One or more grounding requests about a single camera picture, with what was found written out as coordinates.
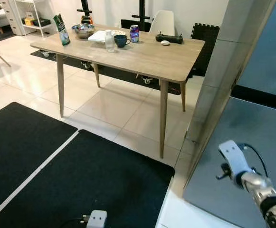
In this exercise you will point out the light wooden table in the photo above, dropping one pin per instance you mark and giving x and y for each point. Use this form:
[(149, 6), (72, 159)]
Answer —
[(152, 57)]

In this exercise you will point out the white plate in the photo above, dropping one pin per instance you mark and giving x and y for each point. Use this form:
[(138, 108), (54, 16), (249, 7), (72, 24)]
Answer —
[(97, 36)]

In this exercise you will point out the white shelf unit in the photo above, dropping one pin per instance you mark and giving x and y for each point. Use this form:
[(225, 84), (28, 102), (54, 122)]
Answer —
[(31, 27)]

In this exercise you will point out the dark blue cup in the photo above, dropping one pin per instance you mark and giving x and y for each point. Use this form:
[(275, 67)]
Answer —
[(120, 41)]

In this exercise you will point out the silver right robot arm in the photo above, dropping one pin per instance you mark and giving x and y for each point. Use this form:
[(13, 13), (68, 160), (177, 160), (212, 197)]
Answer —
[(259, 187)]

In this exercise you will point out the small clear plastic bottle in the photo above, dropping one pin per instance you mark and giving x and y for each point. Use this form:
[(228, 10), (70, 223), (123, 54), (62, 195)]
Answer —
[(109, 42)]

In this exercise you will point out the black foam tile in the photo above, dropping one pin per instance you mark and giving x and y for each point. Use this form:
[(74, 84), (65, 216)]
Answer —
[(205, 47)]

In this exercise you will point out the black metal stand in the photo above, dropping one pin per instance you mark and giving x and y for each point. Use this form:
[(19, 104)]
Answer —
[(84, 9), (141, 12)]

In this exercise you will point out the green snack bag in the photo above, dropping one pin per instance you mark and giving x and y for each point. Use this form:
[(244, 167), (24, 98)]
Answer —
[(61, 31)]

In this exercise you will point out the white drawer cabinet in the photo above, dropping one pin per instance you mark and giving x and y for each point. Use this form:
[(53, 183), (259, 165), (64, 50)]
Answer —
[(12, 16)]

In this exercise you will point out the black controller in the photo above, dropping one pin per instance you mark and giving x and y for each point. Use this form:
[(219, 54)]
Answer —
[(168, 38)]

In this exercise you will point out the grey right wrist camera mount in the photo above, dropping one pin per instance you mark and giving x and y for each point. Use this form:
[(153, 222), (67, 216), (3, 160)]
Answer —
[(233, 156)]

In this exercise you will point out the steel bowl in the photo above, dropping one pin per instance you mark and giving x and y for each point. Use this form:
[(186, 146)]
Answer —
[(83, 31)]

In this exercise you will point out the black floor mat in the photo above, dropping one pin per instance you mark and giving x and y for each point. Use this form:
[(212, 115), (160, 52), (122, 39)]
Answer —
[(95, 175), (19, 147)]

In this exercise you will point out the small white oval object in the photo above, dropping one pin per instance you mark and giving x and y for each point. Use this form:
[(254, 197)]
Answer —
[(165, 42)]

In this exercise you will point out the white shell chair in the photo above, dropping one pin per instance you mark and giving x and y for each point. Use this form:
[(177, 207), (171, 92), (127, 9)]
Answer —
[(162, 23)]

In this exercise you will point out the purple drink can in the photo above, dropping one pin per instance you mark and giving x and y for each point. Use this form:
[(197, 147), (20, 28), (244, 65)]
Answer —
[(134, 34)]

